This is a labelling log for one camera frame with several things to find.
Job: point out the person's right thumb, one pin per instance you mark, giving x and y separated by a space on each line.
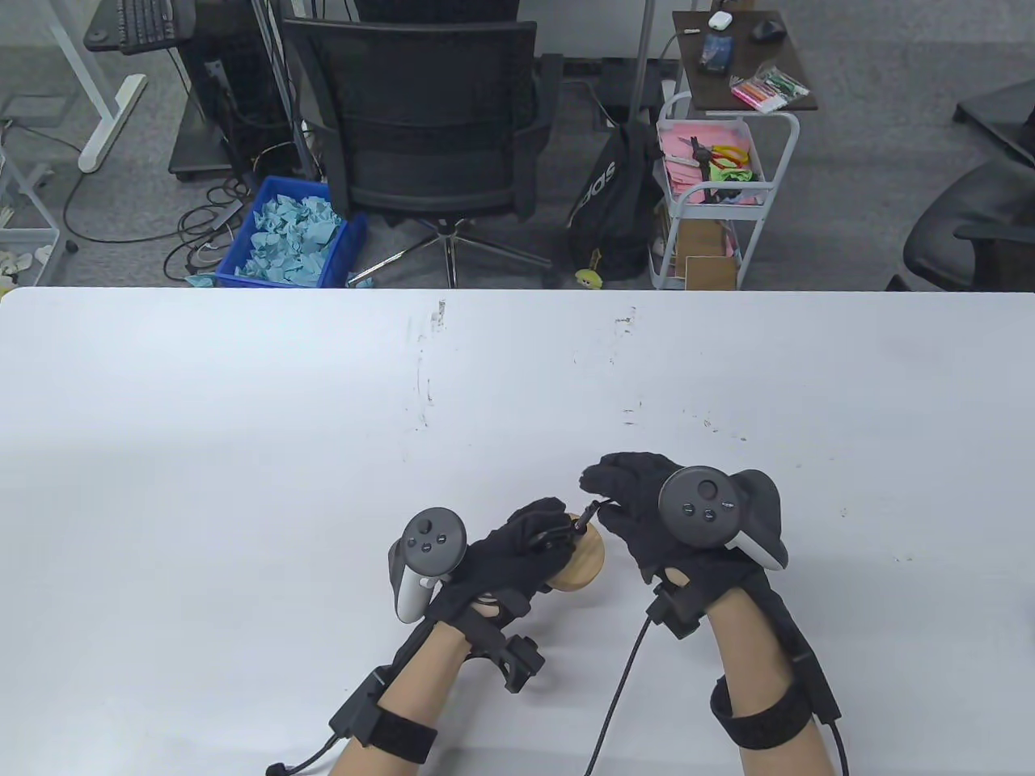
623 529

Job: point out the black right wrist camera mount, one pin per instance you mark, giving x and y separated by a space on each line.
678 606

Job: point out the grey and white controller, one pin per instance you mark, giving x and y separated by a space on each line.
711 505
428 541

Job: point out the white desk leg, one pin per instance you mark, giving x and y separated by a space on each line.
109 121

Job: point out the pack of coloured markers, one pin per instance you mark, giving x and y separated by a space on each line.
768 87

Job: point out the person's left forearm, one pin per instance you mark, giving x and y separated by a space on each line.
412 695

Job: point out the white earbuds case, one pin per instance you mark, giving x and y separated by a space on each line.
720 18

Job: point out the dark grey office chair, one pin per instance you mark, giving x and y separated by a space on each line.
970 218

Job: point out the black computer tower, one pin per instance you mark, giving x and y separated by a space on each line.
234 81

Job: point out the white metal utility cart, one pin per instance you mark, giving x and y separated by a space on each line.
776 162

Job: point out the blue phone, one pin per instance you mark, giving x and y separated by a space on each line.
716 53

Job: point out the black right forearm sensor strip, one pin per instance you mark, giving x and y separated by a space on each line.
804 655

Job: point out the small black metal tool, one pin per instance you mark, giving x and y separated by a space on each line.
589 513

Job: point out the yellow green plush toy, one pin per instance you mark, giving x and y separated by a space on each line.
590 279

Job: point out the pile of crumpled blue paper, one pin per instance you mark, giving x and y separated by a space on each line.
291 234

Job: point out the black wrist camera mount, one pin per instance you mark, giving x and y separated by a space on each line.
678 606
505 643

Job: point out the small dark brown table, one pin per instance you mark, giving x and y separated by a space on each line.
784 52

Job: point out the round wooden disc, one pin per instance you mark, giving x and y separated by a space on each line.
584 562

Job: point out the person's right forearm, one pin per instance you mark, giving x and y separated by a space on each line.
764 647

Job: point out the black mesh office chair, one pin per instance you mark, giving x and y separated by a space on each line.
420 121

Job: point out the grey metal pole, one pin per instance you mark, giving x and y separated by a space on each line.
643 56

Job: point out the black computer mouse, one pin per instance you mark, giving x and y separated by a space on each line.
766 30

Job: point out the black left forearm sensor box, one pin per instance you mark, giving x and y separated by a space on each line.
360 707

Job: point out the grey and white right controller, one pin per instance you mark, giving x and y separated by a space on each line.
711 505

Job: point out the person's left fingers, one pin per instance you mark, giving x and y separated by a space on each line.
543 521

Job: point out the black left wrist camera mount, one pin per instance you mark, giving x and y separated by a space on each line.
505 643

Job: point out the black keyboard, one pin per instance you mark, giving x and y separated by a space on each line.
145 24

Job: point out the person's right hand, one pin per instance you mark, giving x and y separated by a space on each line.
635 489

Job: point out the blue plastic bin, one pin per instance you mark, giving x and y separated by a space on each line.
340 250

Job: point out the person's left hand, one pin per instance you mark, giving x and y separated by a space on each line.
493 566

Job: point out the stack of pink paper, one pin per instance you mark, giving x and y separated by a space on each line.
679 149

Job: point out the grey and white left controller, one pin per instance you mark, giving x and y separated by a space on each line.
428 541

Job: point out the brown cardboard box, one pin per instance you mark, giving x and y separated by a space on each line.
711 259

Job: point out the black bag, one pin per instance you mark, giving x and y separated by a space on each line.
610 202

